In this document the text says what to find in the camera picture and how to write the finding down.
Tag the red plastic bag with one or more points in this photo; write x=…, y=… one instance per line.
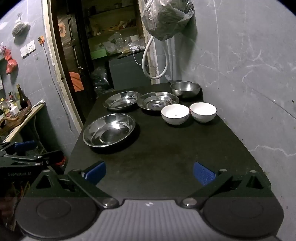
x=11, y=63

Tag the white ceramic bowl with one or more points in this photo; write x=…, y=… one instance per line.
x=175, y=114
x=203, y=112

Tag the steel plate with sticker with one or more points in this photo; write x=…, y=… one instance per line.
x=155, y=101

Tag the white wall switch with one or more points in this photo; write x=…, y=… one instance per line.
x=27, y=49

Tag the dark glass bottle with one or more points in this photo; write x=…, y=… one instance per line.
x=24, y=101

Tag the wooden side shelf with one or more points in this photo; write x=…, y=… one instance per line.
x=10, y=127

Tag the hanging plastic bag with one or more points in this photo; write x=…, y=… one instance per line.
x=163, y=19

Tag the grey cabinet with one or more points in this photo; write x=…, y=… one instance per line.
x=126, y=72

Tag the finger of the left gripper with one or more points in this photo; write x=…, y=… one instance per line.
x=13, y=160
x=17, y=146

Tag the large steel plate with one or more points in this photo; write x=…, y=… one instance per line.
x=108, y=130

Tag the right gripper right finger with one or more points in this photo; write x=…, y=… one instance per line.
x=211, y=183

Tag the deep steel bowl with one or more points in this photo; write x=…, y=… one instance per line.
x=185, y=89

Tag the orange stool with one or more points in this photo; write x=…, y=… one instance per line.
x=76, y=81

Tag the grey hanging bag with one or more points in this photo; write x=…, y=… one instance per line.
x=19, y=26

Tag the green box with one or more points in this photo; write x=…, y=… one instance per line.
x=98, y=53

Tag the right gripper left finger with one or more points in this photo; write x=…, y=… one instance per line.
x=87, y=179

